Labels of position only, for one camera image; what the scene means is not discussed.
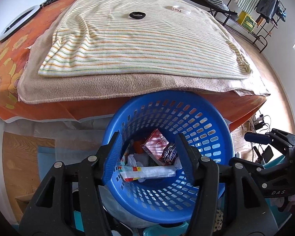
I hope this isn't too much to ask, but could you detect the red juice pouch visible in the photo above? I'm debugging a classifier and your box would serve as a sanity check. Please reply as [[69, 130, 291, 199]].
[[141, 129, 169, 166]]

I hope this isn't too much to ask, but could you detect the floor cables and charger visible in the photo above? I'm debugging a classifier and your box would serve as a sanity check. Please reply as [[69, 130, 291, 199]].
[[248, 110, 276, 165]]

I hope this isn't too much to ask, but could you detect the orange floral bedsheet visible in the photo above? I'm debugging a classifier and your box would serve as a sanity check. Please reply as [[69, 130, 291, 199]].
[[0, 0, 270, 127]]

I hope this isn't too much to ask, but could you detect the black hair tie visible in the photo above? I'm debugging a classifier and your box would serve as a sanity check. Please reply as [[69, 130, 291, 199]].
[[129, 11, 147, 20]]

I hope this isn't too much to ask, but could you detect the white ring light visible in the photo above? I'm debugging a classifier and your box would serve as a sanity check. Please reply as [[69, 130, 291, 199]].
[[0, 5, 42, 43]]

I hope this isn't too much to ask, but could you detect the large white tissue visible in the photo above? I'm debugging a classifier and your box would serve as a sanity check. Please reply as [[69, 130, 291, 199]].
[[127, 153, 149, 167]]

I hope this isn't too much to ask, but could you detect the green white milk carton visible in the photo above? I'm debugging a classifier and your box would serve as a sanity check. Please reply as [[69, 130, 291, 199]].
[[120, 140, 136, 166]]

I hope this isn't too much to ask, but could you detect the beige fleece blanket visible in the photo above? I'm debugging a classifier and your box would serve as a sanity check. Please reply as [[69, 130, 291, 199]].
[[18, 0, 269, 104]]

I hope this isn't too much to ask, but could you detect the blue plastic laundry basket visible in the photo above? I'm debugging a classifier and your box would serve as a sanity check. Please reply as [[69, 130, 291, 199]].
[[103, 91, 234, 224]]

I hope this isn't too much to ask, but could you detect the yellow green box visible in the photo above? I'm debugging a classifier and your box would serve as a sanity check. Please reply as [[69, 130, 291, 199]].
[[237, 11, 257, 32]]

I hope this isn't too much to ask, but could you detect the dark hanging jacket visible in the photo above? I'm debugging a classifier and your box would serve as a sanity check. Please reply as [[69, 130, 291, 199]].
[[255, 0, 286, 24]]

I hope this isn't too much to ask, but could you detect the striped yellow towel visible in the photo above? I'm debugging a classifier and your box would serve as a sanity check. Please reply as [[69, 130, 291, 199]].
[[38, 0, 252, 79]]

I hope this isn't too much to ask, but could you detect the white silicone wristband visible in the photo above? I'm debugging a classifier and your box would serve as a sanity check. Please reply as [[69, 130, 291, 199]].
[[166, 5, 191, 15]]

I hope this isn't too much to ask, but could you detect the orange plastic cap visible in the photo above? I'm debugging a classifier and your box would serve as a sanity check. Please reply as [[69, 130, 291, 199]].
[[133, 140, 145, 154]]

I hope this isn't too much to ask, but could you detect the colourful long snack packet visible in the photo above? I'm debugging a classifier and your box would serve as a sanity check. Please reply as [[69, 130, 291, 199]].
[[117, 166, 176, 182]]

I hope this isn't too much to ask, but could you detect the snickers bar wrapper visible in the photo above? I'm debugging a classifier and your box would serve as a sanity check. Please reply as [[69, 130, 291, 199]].
[[162, 143, 178, 165]]

